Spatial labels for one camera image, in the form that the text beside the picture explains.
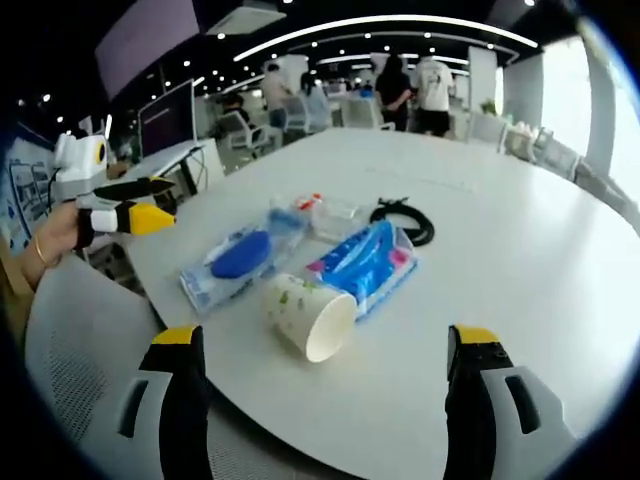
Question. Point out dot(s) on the small clear plastic packet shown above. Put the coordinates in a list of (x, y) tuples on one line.
[(336, 217)]

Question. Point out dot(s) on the green plant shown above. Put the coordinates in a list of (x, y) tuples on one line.
[(489, 107)]

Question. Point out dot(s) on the computer monitor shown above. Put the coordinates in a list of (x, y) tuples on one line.
[(167, 120)]

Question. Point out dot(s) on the white side desk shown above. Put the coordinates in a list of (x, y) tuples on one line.
[(165, 160)]

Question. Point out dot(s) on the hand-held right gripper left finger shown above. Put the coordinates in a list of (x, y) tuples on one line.
[(175, 400)]

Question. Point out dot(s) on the wall poster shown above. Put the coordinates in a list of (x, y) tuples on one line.
[(25, 195)]

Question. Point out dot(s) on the blue tissue packet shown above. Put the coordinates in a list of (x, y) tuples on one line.
[(365, 267)]

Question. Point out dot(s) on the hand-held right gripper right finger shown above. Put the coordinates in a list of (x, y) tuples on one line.
[(480, 400)]

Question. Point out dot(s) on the white paper cup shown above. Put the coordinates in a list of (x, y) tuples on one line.
[(307, 315)]

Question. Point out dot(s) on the white mesh chair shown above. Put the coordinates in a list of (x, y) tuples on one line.
[(100, 380)]

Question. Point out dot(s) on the wall screen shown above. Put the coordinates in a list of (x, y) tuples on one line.
[(145, 40)]

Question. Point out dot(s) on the person's left hand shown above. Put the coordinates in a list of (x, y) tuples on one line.
[(55, 235)]

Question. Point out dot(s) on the white table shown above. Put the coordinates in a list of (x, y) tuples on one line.
[(450, 280)]

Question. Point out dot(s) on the white office chair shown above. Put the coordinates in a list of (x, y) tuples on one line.
[(362, 112), (297, 115), (245, 132)]

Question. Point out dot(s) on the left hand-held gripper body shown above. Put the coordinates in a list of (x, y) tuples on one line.
[(82, 160)]

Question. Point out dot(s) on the wet wipes packet blue lid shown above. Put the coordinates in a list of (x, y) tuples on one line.
[(230, 267)]

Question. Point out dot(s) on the clear plastic bottle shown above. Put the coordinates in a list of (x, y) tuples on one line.
[(286, 227)]

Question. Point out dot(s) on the small orange white item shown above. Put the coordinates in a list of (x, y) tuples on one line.
[(307, 201)]

